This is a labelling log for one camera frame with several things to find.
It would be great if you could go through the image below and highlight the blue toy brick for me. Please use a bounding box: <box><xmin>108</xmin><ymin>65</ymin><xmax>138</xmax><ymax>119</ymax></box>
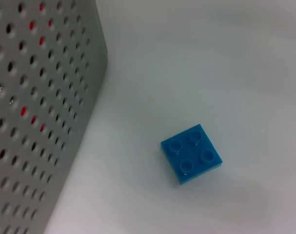
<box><xmin>160</xmin><ymin>123</ymin><xmax>223</xmax><ymax>186</ymax></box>

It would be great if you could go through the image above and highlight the grey perforated plastic storage bin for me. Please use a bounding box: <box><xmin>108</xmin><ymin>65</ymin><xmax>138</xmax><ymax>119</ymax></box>
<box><xmin>0</xmin><ymin>0</ymin><xmax>109</xmax><ymax>234</ymax></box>

